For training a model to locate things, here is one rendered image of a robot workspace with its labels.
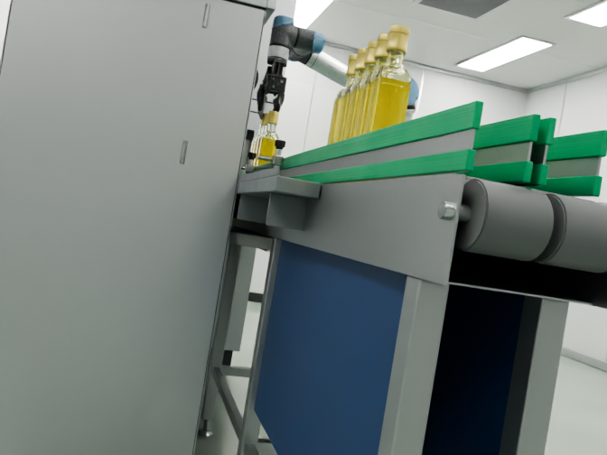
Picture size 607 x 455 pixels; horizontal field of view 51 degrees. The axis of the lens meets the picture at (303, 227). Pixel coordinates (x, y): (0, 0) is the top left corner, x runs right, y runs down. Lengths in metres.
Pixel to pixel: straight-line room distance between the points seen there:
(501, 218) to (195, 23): 1.18
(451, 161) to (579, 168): 0.17
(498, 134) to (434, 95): 6.42
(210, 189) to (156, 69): 0.33
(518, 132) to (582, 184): 0.11
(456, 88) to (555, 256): 6.68
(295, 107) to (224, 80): 4.58
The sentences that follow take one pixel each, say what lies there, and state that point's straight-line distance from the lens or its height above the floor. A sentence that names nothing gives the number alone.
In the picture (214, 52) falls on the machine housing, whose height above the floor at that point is 1.19.
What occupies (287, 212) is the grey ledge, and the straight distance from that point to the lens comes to 1.28.
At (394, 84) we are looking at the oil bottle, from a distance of 1.12.
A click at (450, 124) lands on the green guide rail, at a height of 0.94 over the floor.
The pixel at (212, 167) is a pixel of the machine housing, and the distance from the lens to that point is 1.66.
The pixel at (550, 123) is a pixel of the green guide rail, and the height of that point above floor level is 0.96.
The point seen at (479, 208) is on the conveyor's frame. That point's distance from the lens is 0.70.
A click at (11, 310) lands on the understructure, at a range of 1.70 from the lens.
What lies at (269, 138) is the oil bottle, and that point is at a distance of 2.17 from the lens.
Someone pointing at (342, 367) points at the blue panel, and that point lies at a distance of 1.03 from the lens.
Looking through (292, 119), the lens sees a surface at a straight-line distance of 6.23.
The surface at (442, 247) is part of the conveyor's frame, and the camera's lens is 0.72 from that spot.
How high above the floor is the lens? 0.79
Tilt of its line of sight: level
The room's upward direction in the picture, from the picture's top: 9 degrees clockwise
